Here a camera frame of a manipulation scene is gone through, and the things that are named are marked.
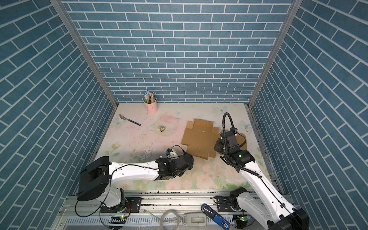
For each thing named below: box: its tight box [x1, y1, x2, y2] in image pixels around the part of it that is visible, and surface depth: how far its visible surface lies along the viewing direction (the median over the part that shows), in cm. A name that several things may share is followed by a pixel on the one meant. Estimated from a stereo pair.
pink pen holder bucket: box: [143, 99, 159, 114], surface depth 113 cm
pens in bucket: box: [143, 90, 156, 104], surface depth 105 cm
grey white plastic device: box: [182, 212, 207, 228], surface depth 69 cm
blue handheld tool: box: [201, 203, 231, 230], surface depth 69 cm
